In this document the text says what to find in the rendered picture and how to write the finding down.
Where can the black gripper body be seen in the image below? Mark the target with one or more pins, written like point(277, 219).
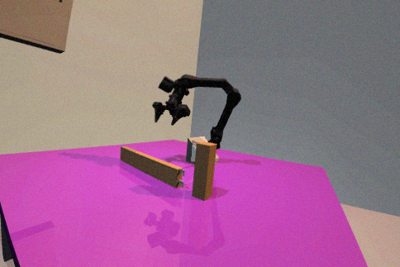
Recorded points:
point(173, 103)

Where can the light brown wooden board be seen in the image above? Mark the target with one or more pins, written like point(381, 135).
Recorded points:
point(164, 171)

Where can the brown wooden post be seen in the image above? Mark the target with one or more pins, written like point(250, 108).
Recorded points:
point(204, 167)

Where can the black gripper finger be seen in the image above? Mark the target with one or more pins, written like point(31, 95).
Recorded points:
point(157, 113)
point(177, 115)

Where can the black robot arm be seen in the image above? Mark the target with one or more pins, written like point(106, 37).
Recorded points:
point(189, 81)

